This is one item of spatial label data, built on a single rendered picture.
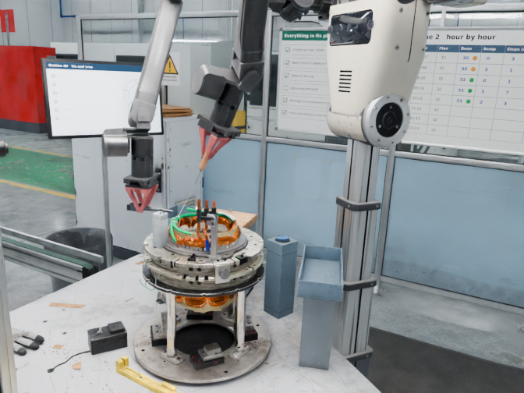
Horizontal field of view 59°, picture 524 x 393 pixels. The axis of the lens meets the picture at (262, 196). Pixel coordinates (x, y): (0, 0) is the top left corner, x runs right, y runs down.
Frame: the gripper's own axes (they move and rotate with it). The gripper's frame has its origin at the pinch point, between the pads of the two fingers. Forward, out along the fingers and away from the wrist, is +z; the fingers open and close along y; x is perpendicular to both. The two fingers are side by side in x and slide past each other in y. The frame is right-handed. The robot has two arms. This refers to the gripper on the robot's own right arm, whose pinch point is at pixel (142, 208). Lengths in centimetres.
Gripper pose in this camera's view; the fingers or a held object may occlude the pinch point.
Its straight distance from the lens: 129.9
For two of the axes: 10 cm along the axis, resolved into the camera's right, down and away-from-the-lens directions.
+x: 9.9, 1.0, -1.3
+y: -1.5, 2.5, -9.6
